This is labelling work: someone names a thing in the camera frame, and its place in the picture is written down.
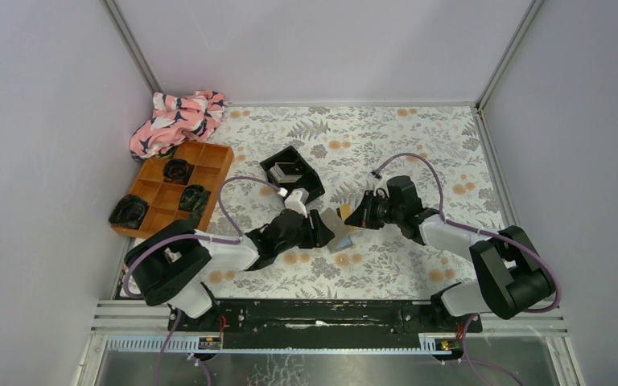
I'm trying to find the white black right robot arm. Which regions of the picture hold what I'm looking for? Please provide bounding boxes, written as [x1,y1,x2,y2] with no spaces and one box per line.
[344,176,557,331]

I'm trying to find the dark rolled belt right compartment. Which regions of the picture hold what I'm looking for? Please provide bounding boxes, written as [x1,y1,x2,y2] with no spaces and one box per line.
[179,184,211,213]

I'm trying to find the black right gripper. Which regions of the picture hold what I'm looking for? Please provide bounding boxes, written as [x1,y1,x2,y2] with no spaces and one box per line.
[344,191,402,231]

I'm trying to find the dark rolled belt compartment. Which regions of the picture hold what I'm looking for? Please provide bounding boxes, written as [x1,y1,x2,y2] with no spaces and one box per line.
[179,184,211,213]
[163,158,195,185]

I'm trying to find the dark rolled belt upper compartment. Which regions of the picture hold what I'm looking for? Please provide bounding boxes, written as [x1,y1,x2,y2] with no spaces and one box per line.
[163,158,195,185]

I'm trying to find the floral patterned table mat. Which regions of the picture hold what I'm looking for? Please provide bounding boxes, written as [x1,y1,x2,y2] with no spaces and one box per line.
[201,106,505,299]

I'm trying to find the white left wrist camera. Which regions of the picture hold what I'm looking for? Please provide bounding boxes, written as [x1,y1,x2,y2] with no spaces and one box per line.
[278,188,309,217]

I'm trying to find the silver card in tray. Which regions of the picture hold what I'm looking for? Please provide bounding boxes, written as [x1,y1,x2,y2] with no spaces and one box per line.
[269,162,303,184]

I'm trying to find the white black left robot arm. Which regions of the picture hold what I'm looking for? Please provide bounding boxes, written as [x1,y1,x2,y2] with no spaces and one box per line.
[122,209,336,331]

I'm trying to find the black plastic card tray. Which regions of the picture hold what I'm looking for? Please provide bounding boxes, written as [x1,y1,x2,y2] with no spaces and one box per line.
[259,146,325,203]

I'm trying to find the pink navy patterned cloth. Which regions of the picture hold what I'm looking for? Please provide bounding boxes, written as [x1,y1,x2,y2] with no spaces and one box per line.
[129,90,225,160]

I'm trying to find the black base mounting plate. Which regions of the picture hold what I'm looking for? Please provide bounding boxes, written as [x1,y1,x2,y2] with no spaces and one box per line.
[168,298,483,350]

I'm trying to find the dark rolled belt outside tray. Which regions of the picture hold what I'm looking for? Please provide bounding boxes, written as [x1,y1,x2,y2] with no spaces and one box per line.
[109,194,149,230]

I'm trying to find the orange compartment organizer tray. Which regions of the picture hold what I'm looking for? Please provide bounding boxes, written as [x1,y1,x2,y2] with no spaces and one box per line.
[110,141,233,239]

